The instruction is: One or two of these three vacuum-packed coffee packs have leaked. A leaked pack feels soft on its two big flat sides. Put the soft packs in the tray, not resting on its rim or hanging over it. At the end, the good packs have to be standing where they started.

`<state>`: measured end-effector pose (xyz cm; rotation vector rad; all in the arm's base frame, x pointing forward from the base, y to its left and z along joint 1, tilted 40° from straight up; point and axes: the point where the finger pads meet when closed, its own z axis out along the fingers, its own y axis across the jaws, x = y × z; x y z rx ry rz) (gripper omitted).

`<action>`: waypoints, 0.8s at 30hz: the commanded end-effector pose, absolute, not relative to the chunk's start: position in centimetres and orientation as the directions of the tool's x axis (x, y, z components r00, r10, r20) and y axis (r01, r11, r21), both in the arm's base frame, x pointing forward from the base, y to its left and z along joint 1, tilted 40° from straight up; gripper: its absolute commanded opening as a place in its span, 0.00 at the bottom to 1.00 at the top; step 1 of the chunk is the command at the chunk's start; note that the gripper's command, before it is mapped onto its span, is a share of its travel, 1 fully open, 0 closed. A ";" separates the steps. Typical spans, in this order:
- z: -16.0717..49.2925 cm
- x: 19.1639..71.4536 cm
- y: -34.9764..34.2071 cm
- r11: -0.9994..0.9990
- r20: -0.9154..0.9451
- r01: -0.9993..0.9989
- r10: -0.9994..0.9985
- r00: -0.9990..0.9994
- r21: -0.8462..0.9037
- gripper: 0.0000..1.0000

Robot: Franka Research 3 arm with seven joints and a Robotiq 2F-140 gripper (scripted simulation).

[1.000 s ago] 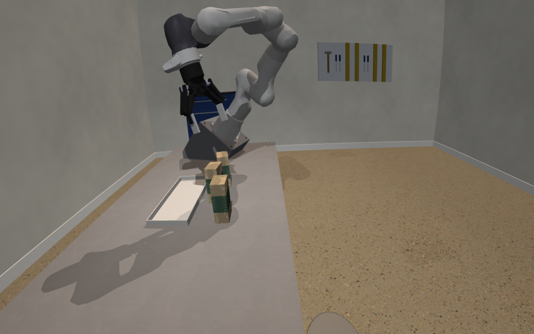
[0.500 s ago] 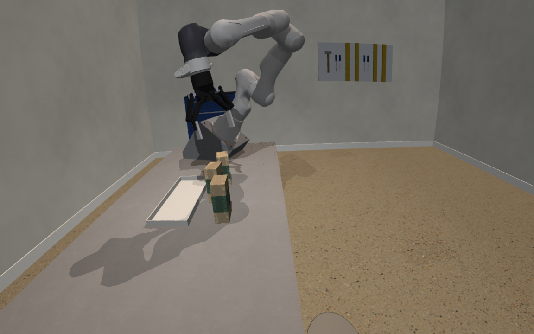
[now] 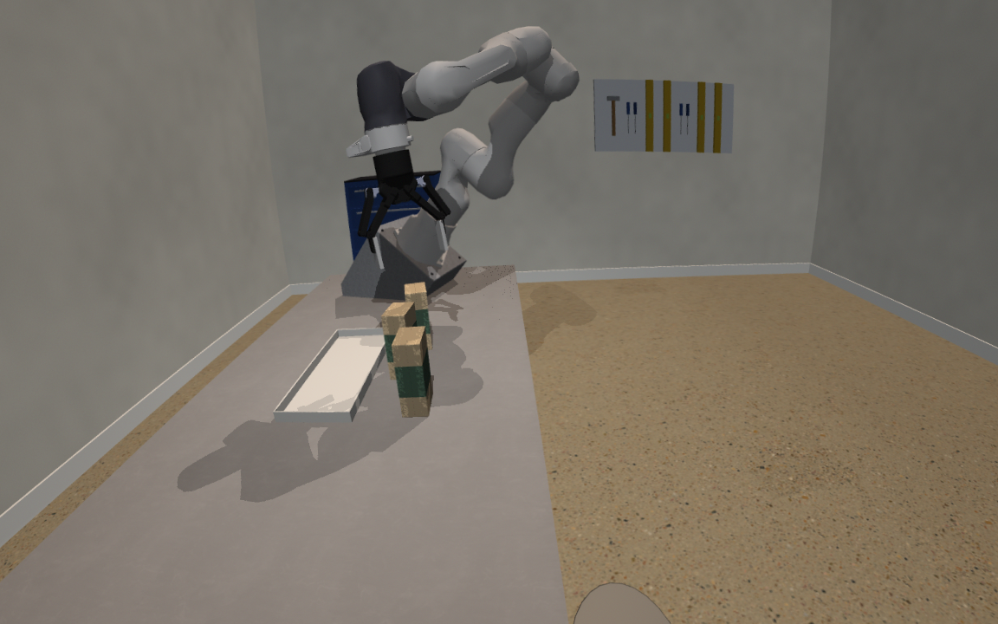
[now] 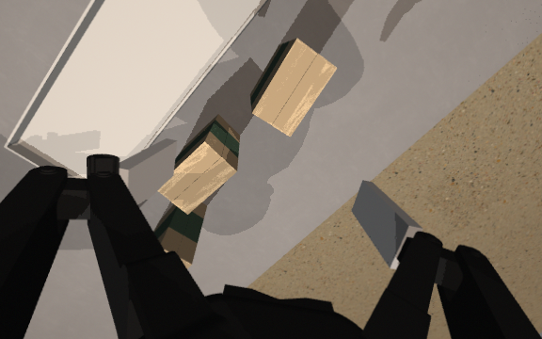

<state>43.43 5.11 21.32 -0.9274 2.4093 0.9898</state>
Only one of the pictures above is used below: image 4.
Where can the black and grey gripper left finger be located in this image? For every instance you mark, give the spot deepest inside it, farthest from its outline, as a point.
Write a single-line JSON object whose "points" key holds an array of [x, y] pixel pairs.
{"points": [[150, 291]]}

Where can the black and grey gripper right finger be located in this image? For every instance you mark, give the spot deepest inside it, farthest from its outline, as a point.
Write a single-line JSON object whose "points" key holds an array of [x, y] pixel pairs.
{"points": [[476, 302]]}

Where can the white shallow tray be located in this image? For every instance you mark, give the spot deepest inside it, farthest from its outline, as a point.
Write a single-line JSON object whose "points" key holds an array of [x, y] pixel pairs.
{"points": [[122, 72]]}

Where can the tan rectangular block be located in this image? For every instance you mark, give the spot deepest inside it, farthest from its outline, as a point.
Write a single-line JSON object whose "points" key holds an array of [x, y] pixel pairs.
{"points": [[179, 232], [289, 85], [204, 164]]}

